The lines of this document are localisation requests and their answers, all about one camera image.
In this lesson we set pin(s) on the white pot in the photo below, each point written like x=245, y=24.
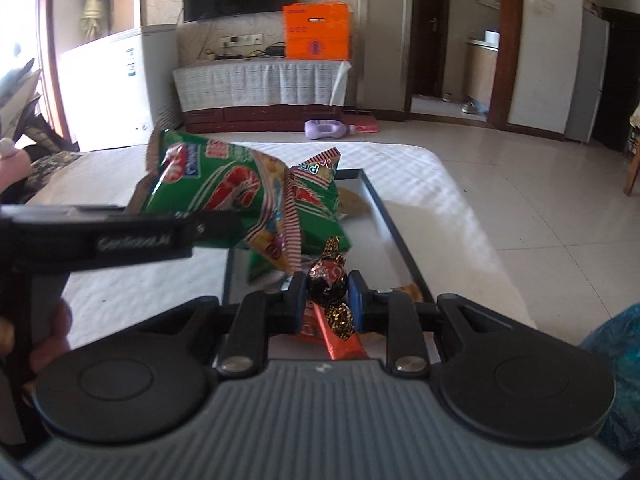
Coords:
x=492, y=37

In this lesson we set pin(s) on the brown foil chocolate candy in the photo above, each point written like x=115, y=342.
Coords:
x=327, y=280

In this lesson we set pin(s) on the person's left hand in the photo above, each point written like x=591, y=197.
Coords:
x=50, y=335

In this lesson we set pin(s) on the white wall outlet row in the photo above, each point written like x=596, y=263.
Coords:
x=240, y=40

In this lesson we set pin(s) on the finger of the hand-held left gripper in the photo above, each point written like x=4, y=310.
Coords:
x=220, y=230

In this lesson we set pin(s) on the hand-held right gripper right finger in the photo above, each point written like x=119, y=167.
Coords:
x=356, y=305

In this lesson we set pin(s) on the wooden kitchen counter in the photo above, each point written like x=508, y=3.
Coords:
x=482, y=72

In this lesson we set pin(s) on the white wall switch plate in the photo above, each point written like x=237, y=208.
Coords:
x=489, y=1
x=544, y=3

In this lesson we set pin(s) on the white chest freezer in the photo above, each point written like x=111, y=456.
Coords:
x=110, y=95

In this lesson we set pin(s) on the grey refrigerator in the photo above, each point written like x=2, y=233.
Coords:
x=587, y=80

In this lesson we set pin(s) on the orange snack bar wrapper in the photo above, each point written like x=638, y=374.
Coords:
x=345, y=347

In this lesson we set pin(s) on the white lace cabinet cloth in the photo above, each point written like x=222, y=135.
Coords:
x=260, y=85

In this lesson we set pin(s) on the brown patterned cushion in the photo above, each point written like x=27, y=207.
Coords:
x=50, y=167

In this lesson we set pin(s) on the purple detergent bottle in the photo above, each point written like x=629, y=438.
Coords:
x=325, y=130

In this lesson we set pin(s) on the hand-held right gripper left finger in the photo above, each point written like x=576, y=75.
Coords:
x=299, y=305

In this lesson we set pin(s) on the dark wooden wardrobe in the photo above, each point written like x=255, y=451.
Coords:
x=622, y=60

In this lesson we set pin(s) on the yellow-brown snack packet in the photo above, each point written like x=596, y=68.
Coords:
x=357, y=205

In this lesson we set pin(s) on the dark wooden door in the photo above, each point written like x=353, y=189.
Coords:
x=430, y=60

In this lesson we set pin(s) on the light grey shoe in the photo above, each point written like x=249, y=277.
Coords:
x=470, y=108

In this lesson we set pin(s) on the orange cardboard box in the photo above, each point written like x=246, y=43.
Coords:
x=320, y=35

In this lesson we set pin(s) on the black power adapter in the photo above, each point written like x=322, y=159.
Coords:
x=275, y=52

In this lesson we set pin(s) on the grey-blue shallow box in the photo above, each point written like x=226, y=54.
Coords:
x=372, y=255

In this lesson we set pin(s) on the power strip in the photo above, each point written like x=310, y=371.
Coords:
x=220, y=55

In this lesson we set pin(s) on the pink slipper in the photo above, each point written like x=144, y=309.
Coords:
x=367, y=125

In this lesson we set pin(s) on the blue plastic bag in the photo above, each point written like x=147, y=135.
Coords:
x=620, y=360

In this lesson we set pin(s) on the green shrimp chip bag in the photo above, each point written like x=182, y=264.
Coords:
x=220, y=180
x=320, y=195

